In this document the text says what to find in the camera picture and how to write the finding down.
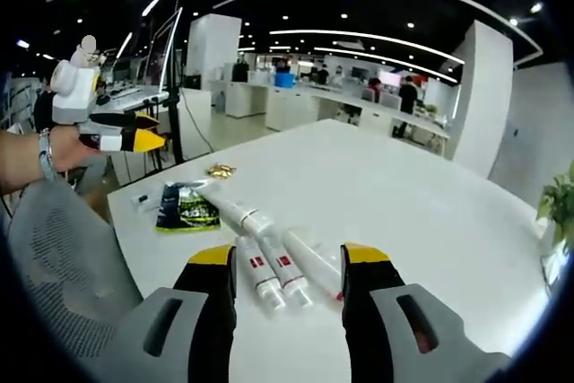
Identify light blue wrist bracelet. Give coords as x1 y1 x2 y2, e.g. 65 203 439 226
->
37 128 58 181

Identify grey mesh office chair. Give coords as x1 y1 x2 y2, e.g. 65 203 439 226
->
7 179 145 360

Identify small clear skincare sachet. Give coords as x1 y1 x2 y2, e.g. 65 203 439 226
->
130 192 163 216

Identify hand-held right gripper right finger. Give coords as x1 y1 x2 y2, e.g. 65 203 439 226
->
339 242 512 383

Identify black stand pole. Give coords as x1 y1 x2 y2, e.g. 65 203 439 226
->
166 0 187 165

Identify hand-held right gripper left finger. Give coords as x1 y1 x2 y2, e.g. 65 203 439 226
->
107 243 239 383

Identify red label skincare tube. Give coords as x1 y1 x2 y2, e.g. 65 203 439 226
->
234 234 288 313
258 232 314 309

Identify green black skincare sachet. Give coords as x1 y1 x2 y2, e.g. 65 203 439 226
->
154 180 222 233

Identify gold foil pieces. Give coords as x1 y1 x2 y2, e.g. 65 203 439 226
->
205 162 238 180

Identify white skincare tube red end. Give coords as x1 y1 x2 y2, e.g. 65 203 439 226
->
280 229 346 304

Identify person's left hand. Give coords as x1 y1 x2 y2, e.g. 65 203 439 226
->
48 125 109 174

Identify long white skincare tube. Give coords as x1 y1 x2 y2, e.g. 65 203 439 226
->
202 191 275 235

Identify green potted plant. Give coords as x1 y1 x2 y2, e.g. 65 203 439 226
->
535 170 574 250

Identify long white office counter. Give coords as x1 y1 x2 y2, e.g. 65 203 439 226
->
208 79 451 158

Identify computer monitor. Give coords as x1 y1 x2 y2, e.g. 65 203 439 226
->
151 6 185 89

